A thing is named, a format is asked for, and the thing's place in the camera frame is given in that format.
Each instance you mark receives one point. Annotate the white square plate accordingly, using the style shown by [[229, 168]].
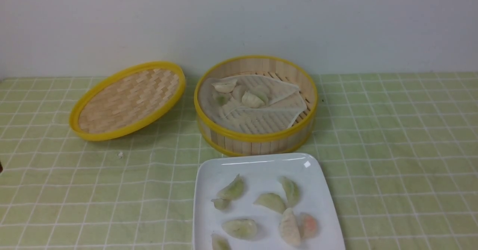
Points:
[[261, 175]]

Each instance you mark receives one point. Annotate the pale green dumpling on plate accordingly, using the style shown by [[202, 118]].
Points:
[[292, 191], [271, 201], [234, 190]]

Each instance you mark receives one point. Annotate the small green dumpling on plate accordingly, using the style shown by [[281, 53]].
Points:
[[221, 204]]

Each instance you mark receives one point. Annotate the white pink dumpling on plate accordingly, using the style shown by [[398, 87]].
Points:
[[288, 228]]

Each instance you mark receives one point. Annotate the green dumpling at plate edge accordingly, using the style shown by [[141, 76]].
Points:
[[219, 242]]

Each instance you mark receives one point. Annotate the dumpling in steamer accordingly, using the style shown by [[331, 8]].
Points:
[[225, 86], [262, 92], [251, 100], [221, 99]]

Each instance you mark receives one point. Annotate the bamboo steamer basket yellow rim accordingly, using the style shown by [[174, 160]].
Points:
[[233, 143]]

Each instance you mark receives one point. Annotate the woven bamboo steamer lid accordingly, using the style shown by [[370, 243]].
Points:
[[128, 101]]

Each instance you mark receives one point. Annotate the green checked tablecloth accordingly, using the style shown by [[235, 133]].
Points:
[[398, 151]]

